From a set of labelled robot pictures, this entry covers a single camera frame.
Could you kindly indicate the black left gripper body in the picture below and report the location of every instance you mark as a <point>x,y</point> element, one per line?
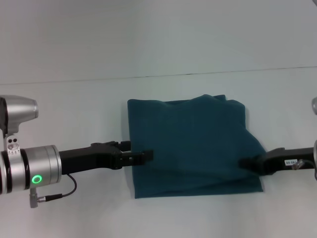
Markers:
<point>89,160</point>

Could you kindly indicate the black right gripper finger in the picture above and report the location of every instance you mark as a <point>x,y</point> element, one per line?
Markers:
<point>251,163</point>

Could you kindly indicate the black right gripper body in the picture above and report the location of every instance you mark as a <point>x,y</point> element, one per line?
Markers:
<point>289,161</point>

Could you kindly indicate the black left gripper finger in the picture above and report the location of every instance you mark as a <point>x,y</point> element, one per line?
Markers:
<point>135,158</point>
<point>119,145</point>

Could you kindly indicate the teal FREE print t-shirt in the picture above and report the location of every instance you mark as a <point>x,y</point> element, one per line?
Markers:
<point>190,146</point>

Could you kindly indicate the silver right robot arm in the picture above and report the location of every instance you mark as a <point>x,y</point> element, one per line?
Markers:
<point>315,158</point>

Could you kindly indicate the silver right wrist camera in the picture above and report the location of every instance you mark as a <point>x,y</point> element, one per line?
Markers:
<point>314,104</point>

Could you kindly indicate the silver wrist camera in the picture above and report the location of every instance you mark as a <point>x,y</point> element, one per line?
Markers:
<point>314,104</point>
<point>15,116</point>

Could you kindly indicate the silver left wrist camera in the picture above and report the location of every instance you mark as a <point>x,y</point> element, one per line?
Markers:
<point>15,116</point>

